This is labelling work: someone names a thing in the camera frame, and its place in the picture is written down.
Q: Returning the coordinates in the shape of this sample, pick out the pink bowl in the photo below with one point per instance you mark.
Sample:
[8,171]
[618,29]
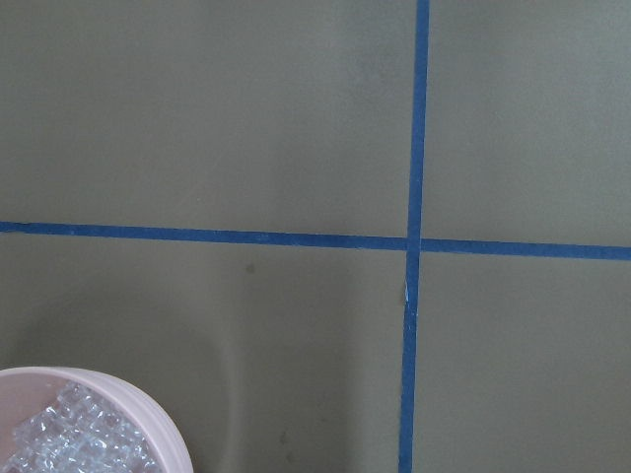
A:
[26,391]

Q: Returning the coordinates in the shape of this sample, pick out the pile of ice cubes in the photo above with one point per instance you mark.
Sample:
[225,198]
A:
[80,431]

